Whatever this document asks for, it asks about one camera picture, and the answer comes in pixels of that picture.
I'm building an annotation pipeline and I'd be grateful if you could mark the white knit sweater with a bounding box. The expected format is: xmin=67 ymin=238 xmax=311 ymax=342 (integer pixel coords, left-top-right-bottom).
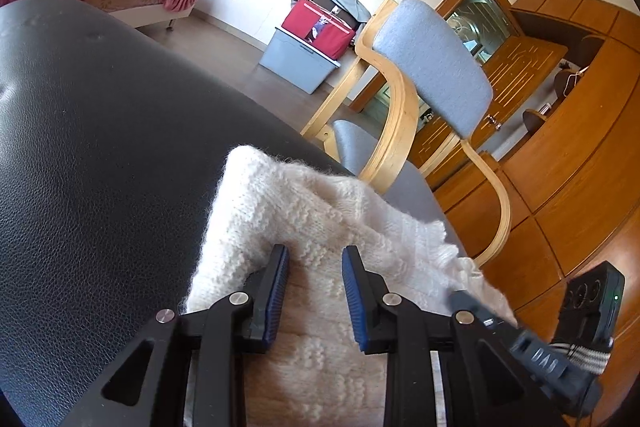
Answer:
xmin=182 ymin=145 xmax=518 ymax=427

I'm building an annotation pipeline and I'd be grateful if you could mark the dark brown bag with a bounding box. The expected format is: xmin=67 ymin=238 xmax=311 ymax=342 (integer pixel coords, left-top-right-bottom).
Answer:
xmin=307 ymin=0 xmax=362 ymax=28

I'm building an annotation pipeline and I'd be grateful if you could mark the grey plastic storage box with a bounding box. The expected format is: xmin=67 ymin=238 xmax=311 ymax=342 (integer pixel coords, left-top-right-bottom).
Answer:
xmin=259 ymin=27 xmax=342 ymax=95

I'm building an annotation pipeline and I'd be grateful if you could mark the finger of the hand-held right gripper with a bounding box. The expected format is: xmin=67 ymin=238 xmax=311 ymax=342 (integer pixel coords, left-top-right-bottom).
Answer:
xmin=449 ymin=288 xmax=527 ymax=349

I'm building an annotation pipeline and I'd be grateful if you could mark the red fabric storage bag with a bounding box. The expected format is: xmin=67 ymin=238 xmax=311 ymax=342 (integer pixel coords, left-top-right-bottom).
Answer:
xmin=281 ymin=0 xmax=357 ymax=60

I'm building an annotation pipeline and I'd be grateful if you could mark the wooden armchair with grey cushions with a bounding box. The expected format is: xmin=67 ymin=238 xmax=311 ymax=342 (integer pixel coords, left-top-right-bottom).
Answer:
xmin=300 ymin=0 xmax=512 ymax=268

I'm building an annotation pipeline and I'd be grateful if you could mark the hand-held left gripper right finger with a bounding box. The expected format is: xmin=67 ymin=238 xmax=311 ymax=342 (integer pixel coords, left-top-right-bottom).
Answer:
xmin=341 ymin=244 xmax=566 ymax=427

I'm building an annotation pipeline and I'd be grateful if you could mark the open wooden door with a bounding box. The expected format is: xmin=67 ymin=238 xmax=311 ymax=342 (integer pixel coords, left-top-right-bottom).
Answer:
xmin=417 ymin=34 xmax=569 ymax=175

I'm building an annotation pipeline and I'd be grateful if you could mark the glass panel door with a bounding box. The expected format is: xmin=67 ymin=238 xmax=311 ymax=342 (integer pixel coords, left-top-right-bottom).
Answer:
xmin=440 ymin=0 xmax=528 ymax=68

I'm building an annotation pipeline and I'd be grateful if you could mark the wooden wall cabinet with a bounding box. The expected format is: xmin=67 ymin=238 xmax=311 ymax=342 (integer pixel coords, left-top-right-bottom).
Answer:
xmin=435 ymin=0 xmax=640 ymax=338

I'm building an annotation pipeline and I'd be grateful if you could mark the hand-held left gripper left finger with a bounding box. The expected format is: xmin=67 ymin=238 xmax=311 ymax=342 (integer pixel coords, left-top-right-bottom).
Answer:
xmin=59 ymin=243 xmax=292 ymax=427

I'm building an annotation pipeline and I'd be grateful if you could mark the black leather padded bench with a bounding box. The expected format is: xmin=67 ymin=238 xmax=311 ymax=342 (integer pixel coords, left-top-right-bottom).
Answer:
xmin=0 ymin=0 xmax=468 ymax=427

